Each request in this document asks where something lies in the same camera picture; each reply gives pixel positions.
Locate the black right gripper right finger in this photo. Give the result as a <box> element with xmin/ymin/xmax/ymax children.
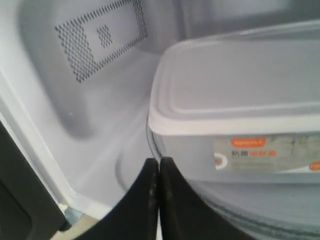
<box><xmin>160</xmin><ymin>157</ymin><xmax>234</xmax><ymax>240</ymax></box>

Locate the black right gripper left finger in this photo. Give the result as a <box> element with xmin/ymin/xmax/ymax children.
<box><xmin>83</xmin><ymin>158</ymin><xmax>159</xmax><ymax>240</ymax></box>

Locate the white plastic lidded container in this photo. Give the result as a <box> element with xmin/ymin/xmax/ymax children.
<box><xmin>146</xmin><ymin>20</ymin><xmax>320</xmax><ymax>184</ymax></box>

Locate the white microwave oven body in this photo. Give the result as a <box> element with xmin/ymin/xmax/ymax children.
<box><xmin>0</xmin><ymin>0</ymin><xmax>320</xmax><ymax>220</ymax></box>

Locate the glass turntable plate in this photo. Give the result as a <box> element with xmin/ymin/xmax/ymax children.
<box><xmin>114</xmin><ymin>149</ymin><xmax>320</xmax><ymax>240</ymax></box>

